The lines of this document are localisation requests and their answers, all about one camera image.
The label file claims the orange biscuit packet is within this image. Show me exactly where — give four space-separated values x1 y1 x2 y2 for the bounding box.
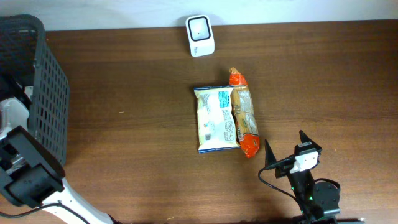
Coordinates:
229 67 260 158

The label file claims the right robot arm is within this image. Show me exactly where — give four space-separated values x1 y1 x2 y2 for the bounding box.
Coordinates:
258 131 341 223

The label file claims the grey plastic mesh basket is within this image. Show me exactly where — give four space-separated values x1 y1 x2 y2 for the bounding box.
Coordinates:
1 14 70 165

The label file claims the white barcode scanner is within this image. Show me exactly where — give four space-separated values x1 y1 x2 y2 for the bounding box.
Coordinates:
185 15 215 57

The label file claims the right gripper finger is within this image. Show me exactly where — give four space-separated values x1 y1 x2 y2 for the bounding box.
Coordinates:
299 130 313 146
264 140 277 167

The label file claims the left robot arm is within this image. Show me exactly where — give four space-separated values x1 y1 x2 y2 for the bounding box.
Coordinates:
1 75 116 224

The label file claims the cream and blue snack bag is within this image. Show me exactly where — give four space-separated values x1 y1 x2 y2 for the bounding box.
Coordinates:
194 85 240 154

